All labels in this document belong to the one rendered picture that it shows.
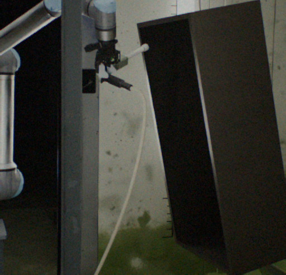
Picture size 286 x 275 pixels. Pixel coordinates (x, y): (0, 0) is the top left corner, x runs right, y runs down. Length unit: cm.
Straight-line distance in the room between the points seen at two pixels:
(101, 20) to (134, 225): 166
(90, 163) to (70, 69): 206
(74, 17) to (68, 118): 27
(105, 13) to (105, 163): 139
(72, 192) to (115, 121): 203
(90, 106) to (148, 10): 68
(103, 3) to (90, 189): 151
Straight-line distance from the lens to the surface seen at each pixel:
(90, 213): 369
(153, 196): 377
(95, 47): 259
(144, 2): 369
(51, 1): 246
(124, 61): 277
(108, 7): 246
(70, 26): 161
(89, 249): 375
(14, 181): 298
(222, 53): 263
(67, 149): 161
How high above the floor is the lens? 138
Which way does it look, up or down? 6 degrees down
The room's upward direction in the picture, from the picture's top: 1 degrees clockwise
